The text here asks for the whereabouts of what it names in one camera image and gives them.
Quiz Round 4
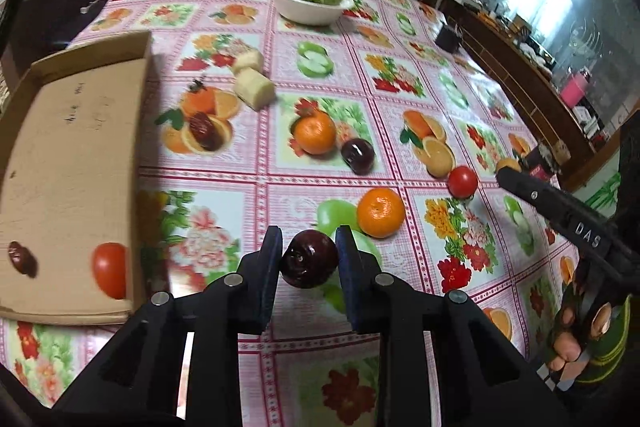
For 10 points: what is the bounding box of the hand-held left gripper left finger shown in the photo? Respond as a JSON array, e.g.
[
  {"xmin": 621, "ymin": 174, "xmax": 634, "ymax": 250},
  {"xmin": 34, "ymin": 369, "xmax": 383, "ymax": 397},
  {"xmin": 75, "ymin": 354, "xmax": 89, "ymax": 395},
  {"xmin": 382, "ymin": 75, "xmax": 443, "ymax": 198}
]
[{"xmin": 52, "ymin": 226, "xmax": 284, "ymax": 427}]

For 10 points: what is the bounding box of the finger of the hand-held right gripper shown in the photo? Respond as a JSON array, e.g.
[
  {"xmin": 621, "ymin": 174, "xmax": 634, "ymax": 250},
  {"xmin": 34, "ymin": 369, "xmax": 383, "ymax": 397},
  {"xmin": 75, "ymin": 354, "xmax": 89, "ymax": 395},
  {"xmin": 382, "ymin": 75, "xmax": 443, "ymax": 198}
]
[{"xmin": 495, "ymin": 168, "xmax": 568, "ymax": 228}]

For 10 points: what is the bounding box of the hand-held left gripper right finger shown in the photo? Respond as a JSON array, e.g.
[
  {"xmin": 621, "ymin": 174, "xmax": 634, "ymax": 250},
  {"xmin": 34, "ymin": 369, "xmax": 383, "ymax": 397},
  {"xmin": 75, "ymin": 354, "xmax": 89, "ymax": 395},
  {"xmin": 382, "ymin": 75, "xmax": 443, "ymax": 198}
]
[{"xmin": 335, "ymin": 225, "xmax": 576, "ymax": 427}]

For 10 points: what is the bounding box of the dark red plum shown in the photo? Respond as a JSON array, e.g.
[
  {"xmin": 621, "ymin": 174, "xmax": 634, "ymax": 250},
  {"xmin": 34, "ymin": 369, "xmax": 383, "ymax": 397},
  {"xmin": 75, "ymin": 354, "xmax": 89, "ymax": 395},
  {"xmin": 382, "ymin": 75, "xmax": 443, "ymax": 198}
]
[
  {"xmin": 341, "ymin": 138, "xmax": 375, "ymax": 174},
  {"xmin": 281, "ymin": 230, "xmax": 340, "ymax": 289}
]

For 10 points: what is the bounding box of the red tomato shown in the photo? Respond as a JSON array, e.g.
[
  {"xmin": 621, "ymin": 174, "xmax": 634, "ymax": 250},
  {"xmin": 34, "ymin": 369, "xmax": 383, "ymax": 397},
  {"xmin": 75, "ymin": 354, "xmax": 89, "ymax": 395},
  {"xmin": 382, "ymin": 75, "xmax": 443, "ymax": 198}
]
[
  {"xmin": 91, "ymin": 242, "xmax": 128, "ymax": 300},
  {"xmin": 447, "ymin": 166, "xmax": 479, "ymax": 199}
]

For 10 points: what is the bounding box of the orange mandarin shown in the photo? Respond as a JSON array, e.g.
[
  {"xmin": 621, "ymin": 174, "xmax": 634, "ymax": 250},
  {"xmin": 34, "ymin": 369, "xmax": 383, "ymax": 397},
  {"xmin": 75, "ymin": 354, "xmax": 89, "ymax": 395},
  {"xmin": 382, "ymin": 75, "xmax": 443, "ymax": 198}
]
[
  {"xmin": 293, "ymin": 111, "xmax": 337, "ymax": 156},
  {"xmin": 356, "ymin": 188, "xmax": 406, "ymax": 239}
]

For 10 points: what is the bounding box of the red date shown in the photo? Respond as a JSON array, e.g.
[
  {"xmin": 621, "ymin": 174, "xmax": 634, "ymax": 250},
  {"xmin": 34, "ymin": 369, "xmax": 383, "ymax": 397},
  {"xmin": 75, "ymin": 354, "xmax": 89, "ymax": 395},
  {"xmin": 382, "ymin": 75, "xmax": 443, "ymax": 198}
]
[
  {"xmin": 7, "ymin": 241, "xmax": 38, "ymax": 277},
  {"xmin": 188, "ymin": 113, "xmax": 222, "ymax": 152}
]

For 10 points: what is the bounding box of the cardboard box tray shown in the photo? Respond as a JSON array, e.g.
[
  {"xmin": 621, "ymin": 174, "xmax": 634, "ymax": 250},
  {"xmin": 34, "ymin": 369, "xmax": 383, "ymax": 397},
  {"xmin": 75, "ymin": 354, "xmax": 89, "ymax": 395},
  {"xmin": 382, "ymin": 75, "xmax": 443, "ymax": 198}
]
[{"xmin": 0, "ymin": 30, "xmax": 153, "ymax": 325}]

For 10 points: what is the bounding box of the person's right hand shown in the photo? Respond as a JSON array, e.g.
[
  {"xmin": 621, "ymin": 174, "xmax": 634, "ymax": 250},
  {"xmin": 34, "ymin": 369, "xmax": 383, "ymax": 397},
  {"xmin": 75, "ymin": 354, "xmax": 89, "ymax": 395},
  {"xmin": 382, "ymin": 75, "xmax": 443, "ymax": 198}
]
[{"xmin": 545, "ymin": 269, "xmax": 632, "ymax": 390}]

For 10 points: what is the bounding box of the dark jar red label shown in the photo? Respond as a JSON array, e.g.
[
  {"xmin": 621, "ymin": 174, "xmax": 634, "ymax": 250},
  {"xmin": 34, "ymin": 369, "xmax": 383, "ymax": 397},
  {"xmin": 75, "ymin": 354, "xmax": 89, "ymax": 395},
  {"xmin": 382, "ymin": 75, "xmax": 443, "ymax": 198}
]
[{"xmin": 520, "ymin": 141, "xmax": 572, "ymax": 180}]

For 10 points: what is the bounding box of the bamboo print panel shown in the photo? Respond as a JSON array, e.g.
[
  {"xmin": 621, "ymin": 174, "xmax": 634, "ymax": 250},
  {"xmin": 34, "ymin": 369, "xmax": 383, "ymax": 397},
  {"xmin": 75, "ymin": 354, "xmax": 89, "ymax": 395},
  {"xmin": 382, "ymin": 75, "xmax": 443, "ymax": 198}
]
[{"xmin": 584, "ymin": 171, "xmax": 622, "ymax": 210}]

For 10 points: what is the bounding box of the pink box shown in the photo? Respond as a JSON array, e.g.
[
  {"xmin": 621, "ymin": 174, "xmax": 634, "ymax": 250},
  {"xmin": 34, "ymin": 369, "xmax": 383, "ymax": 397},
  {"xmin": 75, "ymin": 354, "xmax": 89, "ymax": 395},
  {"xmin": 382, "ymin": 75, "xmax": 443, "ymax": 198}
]
[{"xmin": 560, "ymin": 73, "xmax": 589, "ymax": 108}]

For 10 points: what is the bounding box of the fruit print tablecloth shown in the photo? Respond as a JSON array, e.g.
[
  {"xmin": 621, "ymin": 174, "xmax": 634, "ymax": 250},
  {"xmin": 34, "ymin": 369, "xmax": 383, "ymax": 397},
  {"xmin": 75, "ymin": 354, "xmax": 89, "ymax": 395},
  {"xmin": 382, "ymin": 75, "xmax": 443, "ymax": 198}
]
[{"xmin": 0, "ymin": 0, "xmax": 596, "ymax": 427}]

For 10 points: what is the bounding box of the wooden glass cabinet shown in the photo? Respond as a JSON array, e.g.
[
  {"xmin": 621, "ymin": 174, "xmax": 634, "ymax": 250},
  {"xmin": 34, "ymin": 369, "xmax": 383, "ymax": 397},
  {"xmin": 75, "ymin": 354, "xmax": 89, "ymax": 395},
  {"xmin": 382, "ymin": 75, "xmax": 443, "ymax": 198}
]
[{"xmin": 417, "ymin": 0, "xmax": 640, "ymax": 188}]

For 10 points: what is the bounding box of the small black cup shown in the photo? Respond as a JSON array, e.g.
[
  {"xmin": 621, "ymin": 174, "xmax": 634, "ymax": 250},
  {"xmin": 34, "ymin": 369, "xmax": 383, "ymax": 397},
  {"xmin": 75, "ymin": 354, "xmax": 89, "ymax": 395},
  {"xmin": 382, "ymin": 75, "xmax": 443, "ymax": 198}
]
[{"xmin": 434, "ymin": 23, "xmax": 464, "ymax": 54}]

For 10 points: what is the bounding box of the white bowl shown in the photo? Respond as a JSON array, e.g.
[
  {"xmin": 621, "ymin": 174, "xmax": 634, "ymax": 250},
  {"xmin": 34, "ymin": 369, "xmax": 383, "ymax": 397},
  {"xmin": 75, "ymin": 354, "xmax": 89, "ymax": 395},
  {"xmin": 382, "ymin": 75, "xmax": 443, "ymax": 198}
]
[{"xmin": 270, "ymin": 0, "xmax": 354, "ymax": 26}]

